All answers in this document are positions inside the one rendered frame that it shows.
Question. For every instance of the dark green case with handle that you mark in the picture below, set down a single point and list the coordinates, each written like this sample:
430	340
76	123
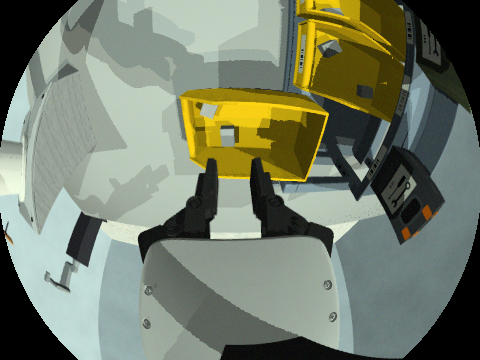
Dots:
436	65

